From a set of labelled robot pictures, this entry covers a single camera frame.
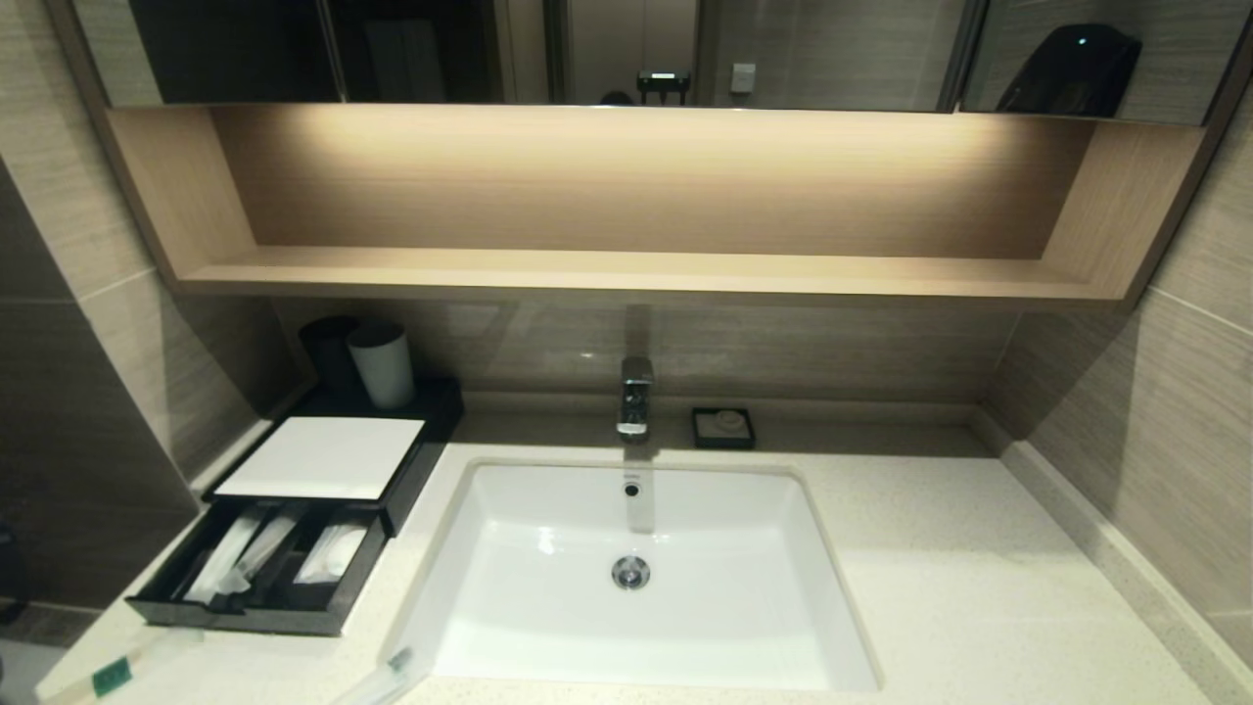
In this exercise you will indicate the grey plastic cup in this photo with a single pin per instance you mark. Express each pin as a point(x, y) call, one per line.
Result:
point(384, 370)

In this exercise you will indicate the toothbrush with green label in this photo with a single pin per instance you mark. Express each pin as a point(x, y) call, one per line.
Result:
point(112, 678)
point(269, 543)

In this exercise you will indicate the black tray with white packets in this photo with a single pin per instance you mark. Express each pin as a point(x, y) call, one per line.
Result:
point(303, 612)

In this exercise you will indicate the black amenity box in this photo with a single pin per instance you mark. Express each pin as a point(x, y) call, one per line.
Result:
point(421, 441)

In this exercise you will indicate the white square plate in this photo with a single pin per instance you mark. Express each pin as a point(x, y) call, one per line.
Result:
point(323, 455)

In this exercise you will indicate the chrome sink faucet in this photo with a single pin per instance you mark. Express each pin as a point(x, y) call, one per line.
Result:
point(635, 392)

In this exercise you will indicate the black square soap dish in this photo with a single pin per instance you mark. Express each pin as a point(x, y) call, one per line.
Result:
point(703, 433)

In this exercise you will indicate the round white soap bar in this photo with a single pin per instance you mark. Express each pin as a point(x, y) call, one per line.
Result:
point(729, 421)

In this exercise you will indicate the chrome sink drain stopper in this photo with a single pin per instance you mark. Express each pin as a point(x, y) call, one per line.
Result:
point(631, 573)

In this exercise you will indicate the white ceramic sink basin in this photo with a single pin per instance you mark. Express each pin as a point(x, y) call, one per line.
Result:
point(548, 607)

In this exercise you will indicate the black tumbler cup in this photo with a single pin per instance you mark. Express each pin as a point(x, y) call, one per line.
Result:
point(328, 354)

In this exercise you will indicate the small white wrapped packet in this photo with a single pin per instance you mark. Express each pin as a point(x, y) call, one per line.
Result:
point(333, 553)

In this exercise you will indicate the small item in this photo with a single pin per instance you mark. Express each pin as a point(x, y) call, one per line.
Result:
point(396, 664)

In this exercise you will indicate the long white sachet packet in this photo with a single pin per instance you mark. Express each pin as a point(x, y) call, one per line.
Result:
point(217, 563)

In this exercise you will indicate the wooden wall shelf niche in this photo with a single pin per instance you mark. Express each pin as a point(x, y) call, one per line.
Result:
point(636, 274)

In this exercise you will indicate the wall mirror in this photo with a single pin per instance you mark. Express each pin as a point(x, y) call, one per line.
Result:
point(832, 49)

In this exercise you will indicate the black glossy wall dispenser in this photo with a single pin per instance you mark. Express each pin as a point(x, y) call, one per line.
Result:
point(1069, 70)

